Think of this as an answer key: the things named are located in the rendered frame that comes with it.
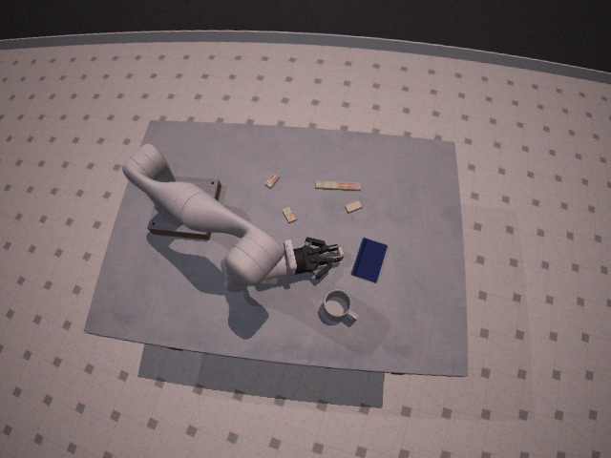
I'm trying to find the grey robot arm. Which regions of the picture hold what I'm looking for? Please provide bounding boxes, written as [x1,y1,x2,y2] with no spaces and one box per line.
[122,144,297,293]

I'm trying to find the grey cup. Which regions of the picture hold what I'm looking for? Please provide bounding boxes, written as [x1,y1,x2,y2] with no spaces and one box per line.
[323,290,359,322]

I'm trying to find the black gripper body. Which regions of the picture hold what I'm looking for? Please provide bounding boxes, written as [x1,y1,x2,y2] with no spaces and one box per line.
[293,245,320,275]

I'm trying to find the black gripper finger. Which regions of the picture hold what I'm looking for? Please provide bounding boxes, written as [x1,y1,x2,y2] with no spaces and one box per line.
[305,237,341,255]
[310,255,344,280]

